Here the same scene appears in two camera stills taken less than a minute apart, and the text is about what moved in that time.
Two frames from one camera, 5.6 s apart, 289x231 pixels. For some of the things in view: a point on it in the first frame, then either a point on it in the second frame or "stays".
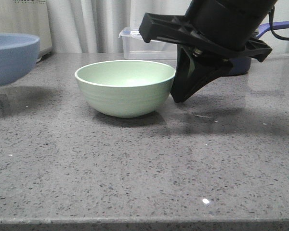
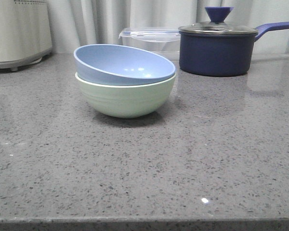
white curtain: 96,26 stays
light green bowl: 126,88 stays
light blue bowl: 12,56 to 120,65
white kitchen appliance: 30,17 stays
